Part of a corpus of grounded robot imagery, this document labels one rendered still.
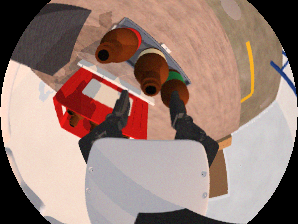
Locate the red crate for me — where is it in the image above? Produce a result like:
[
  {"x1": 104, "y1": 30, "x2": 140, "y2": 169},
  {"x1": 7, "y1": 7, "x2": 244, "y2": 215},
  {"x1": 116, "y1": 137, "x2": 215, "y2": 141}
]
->
[{"x1": 53, "y1": 67, "x2": 148, "y2": 139}]

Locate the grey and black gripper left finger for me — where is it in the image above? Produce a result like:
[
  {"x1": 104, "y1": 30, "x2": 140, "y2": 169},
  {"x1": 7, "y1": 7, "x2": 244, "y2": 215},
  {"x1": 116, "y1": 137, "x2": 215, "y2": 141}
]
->
[{"x1": 78, "y1": 90, "x2": 131, "y2": 164}]

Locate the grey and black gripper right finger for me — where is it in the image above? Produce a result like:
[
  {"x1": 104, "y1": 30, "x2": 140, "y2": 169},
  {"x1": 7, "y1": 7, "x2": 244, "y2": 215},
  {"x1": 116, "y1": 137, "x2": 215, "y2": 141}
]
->
[{"x1": 169, "y1": 91, "x2": 219, "y2": 168}]

